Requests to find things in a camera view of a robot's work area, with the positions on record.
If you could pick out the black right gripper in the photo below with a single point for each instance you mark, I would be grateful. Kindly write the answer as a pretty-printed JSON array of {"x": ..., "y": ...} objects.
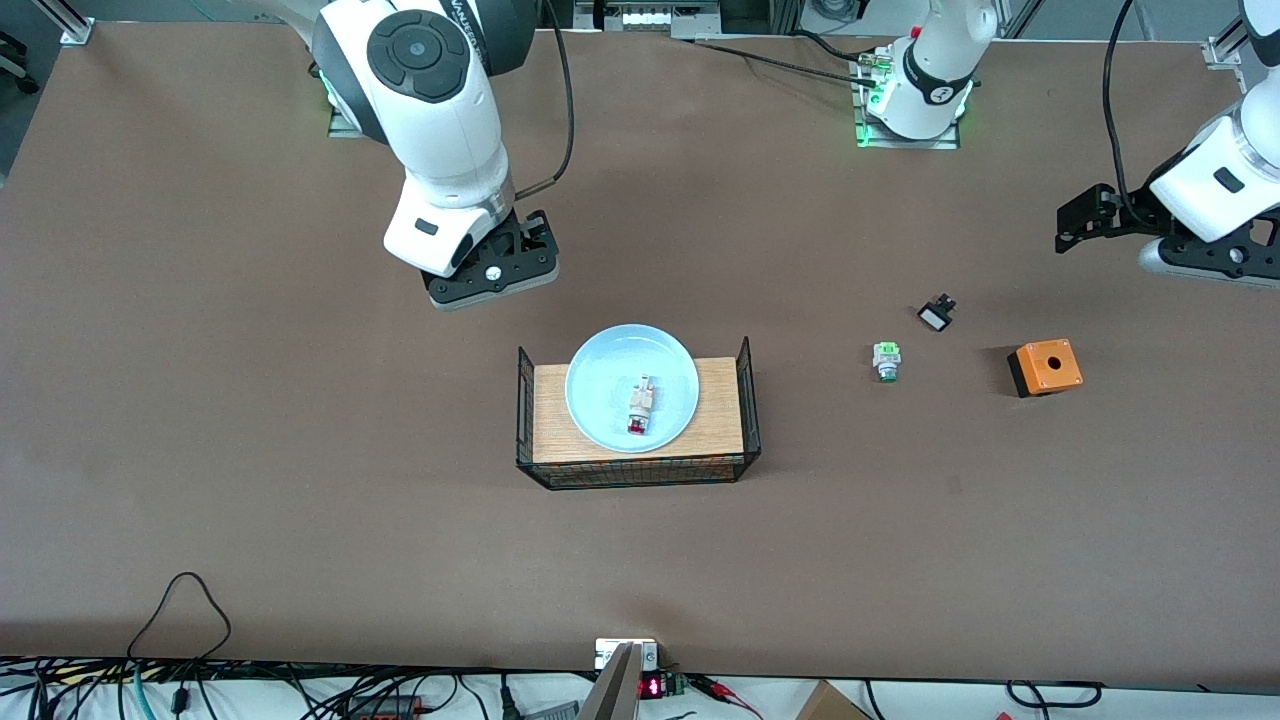
[{"x": 539, "y": 227}]

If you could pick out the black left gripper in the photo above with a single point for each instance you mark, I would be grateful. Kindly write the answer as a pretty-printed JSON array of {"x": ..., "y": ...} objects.
[{"x": 1127, "y": 214}]

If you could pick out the light blue round plate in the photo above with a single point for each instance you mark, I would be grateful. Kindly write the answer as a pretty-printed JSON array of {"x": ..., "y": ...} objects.
[{"x": 600, "y": 385}]

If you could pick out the red push button switch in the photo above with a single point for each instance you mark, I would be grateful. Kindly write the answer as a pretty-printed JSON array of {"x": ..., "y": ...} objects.
[{"x": 640, "y": 405}]

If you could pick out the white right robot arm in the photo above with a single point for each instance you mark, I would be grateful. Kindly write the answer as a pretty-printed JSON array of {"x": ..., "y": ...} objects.
[{"x": 440, "y": 130}]

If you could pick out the orange black button box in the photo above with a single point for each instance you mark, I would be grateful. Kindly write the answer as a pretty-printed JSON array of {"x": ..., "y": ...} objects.
[{"x": 1045, "y": 367}]

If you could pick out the red digit display module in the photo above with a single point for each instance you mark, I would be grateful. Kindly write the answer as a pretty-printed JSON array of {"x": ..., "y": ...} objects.
[{"x": 655, "y": 687}]

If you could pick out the red clip test lead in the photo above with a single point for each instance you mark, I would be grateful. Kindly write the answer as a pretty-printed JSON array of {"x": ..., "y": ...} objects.
[{"x": 725, "y": 692}]

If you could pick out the brown cardboard box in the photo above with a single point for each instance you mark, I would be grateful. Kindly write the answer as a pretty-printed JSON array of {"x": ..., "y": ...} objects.
[{"x": 830, "y": 703}]

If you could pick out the black white rectangular switch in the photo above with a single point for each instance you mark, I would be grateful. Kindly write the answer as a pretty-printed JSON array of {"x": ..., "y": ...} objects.
[{"x": 936, "y": 316}]

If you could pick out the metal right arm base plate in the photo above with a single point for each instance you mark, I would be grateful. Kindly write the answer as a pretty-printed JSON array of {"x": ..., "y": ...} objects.
[{"x": 340, "y": 128}]

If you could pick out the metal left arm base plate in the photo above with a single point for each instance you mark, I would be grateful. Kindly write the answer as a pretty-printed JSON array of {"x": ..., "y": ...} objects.
[{"x": 866, "y": 135}]

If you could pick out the green push button switch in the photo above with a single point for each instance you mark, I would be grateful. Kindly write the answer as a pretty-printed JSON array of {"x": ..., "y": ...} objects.
[{"x": 886, "y": 360}]

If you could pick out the silver metal bracket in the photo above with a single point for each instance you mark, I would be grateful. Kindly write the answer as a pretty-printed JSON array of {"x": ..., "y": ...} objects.
[{"x": 622, "y": 665}]

